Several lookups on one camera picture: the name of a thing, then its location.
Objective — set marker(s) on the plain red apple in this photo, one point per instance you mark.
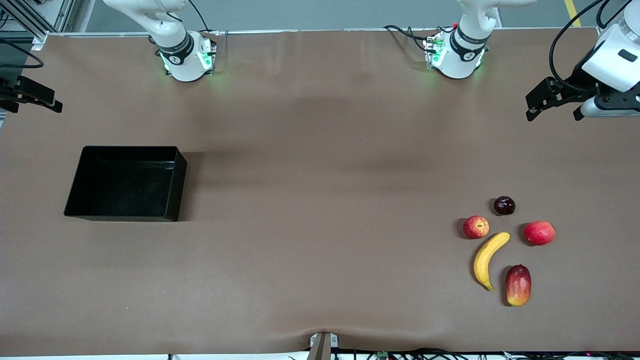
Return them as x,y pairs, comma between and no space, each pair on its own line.
539,233

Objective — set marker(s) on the yellow banana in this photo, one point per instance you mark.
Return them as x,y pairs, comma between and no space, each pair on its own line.
484,262

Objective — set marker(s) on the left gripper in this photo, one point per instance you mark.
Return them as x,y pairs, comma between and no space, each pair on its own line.
573,83

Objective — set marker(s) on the brown table mat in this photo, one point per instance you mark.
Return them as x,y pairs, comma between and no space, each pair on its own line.
320,275

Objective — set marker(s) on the dark purple plum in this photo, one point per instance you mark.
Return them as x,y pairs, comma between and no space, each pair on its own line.
504,205

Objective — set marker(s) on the aluminium frame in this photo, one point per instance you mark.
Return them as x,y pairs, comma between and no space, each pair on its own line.
62,15

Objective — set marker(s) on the red apple with yellow patch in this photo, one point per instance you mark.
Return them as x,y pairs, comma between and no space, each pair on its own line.
475,227

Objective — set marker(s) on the red and yellow mango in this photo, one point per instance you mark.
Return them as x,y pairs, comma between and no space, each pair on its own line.
518,285

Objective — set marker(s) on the small green circuit board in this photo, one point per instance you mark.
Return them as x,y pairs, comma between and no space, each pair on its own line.
382,355

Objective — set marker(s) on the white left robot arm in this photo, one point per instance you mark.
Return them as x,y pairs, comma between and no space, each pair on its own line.
462,55

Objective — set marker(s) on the black plastic box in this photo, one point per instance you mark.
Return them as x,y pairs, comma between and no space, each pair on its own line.
125,185

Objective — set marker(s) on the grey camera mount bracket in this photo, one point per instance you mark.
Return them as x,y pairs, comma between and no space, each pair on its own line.
322,347

